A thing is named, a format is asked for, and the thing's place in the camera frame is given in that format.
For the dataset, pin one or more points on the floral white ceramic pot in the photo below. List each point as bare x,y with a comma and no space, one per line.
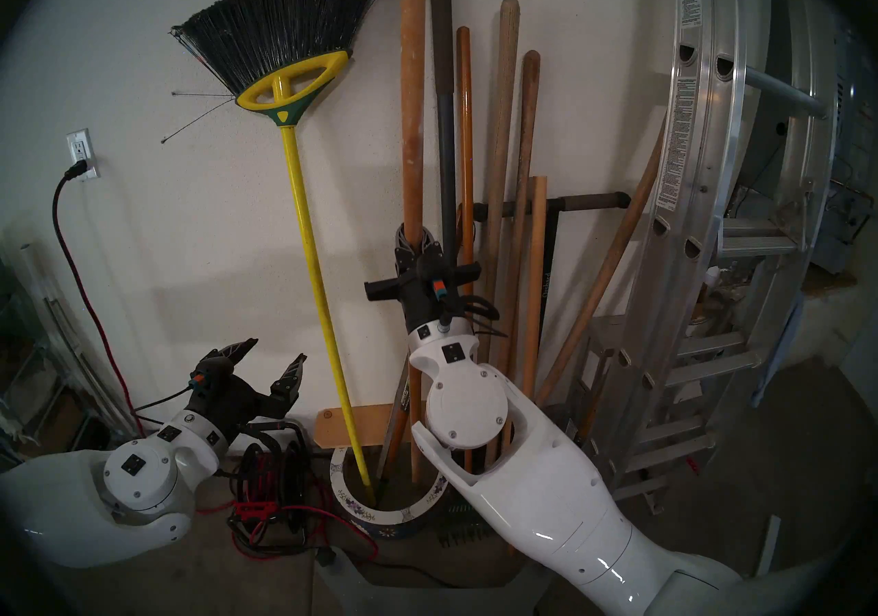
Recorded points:
370,518

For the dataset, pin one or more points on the grey electrical box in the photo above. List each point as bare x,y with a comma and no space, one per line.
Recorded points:
847,223

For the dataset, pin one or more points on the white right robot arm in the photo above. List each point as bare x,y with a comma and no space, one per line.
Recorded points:
549,498

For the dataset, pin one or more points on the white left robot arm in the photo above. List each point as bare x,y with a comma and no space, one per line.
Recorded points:
75,512

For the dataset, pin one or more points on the white strip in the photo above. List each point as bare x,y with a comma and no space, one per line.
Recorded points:
765,553

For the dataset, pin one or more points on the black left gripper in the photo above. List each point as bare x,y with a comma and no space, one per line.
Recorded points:
225,392

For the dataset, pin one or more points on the light wooden board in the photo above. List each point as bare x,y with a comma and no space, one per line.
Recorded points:
370,426

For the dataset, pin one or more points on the plain flat-topped wooden stick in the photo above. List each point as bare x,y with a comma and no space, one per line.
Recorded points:
535,278

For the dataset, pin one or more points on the white plastic bottle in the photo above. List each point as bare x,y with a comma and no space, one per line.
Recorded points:
715,277

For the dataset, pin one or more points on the cluttered storage shelf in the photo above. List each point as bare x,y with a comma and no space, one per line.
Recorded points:
41,388

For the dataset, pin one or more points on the paint-stained wooden pole white tip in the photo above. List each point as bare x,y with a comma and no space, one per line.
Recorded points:
413,73

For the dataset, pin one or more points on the aluminium step ladder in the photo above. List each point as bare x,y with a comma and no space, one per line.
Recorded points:
713,364

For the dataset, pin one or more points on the grey pole with black grip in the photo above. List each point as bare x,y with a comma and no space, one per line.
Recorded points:
446,141

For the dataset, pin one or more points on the white wall outlet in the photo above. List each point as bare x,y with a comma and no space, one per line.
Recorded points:
81,145

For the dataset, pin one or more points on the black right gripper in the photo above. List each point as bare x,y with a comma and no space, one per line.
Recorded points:
429,299

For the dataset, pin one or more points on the aluminium extension ladder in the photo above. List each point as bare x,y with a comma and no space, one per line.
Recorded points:
696,141

